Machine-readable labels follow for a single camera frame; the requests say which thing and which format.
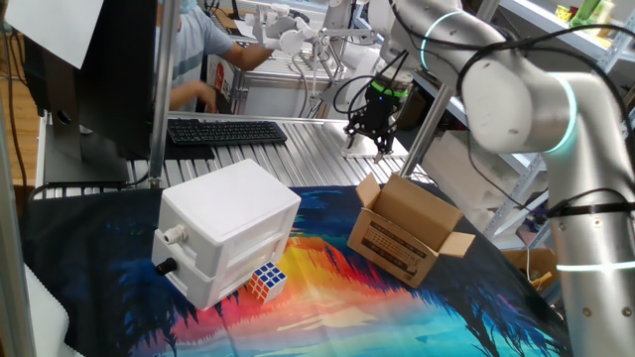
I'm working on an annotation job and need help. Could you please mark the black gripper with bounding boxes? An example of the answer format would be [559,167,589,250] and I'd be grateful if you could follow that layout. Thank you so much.
[344,93,405,164]

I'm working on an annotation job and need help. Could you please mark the brown cardboard box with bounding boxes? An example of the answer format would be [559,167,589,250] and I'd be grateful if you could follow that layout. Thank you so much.
[346,172,476,289]

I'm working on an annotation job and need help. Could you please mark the bystander bare forearm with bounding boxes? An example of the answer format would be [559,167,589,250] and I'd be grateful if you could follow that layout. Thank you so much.
[222,42,274,71]
[169,79,199,111]

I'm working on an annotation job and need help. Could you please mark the bystander hand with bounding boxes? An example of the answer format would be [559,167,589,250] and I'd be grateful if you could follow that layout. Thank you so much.
[194,81,218,109]

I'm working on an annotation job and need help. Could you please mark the white articulated support linkage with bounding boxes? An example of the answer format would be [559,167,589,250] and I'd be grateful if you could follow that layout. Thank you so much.
[297,27,378,108]

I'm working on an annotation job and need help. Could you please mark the white foam blocks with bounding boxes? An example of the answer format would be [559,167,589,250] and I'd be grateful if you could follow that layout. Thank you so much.
[421,131,547,232]

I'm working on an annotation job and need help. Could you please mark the aluminium equipment case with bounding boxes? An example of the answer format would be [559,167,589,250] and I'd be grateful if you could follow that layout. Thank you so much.
[228,63,348,119]

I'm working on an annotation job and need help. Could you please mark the white robotic hand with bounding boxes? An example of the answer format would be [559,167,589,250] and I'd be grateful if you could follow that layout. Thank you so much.
[245,3,318,56]

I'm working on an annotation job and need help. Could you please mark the black computer keyboard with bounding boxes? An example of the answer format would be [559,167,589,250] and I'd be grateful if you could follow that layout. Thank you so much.
[166,117,289,147]

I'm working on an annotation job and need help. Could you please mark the black office chair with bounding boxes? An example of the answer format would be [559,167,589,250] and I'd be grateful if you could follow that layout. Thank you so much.
[195,68,233,115]

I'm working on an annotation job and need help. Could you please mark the red white carton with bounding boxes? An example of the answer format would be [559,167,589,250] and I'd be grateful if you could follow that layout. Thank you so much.
[205,54,237,115]

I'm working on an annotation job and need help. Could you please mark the white plastic drawer cabinet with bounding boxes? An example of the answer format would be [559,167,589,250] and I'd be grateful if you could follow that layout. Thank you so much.
[151,158,303,312]

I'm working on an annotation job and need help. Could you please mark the black mouse pad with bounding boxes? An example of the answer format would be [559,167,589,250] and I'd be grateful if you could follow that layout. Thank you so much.
[163,140,217,162]

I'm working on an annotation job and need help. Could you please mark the colourful forest print tablecloth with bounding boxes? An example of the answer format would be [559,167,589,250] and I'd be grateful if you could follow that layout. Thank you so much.
[19,185,574,357]

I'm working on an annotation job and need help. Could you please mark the Rubik's cube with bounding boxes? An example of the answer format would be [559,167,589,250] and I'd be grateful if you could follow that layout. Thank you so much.
[246,261,289,305]

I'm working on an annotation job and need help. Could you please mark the bystander torso light blue shirt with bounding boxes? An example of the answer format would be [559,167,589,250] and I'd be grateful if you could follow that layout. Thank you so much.
[168,0,234,113]

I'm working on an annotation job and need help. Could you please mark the white metal shelf rack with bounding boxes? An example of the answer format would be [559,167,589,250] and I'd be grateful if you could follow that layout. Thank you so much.
[411,0,635,249]

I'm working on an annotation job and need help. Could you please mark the green plastic bottle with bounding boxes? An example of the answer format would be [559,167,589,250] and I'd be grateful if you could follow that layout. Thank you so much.
[569,0,602,30]

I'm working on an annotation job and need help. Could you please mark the pale yellow bottle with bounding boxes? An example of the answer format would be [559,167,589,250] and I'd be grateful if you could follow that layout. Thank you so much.
[592,0,616,37]

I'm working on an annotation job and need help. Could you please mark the black computer monitor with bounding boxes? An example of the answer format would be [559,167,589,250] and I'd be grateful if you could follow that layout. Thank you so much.
[22,0,159,187]

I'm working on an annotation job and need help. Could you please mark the white paper sheet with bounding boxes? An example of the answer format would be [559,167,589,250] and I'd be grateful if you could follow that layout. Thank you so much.
[3,0,105,70]

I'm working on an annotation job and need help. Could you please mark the green wrist flange ring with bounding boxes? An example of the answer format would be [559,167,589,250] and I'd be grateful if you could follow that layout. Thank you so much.
[370,80,410,99]

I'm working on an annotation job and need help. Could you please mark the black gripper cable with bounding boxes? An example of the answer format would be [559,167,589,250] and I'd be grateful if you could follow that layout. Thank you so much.
[331,0,635,224]

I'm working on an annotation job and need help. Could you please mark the black monitor cable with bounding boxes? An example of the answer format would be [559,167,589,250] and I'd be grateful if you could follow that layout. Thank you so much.
[29,171,150,202]

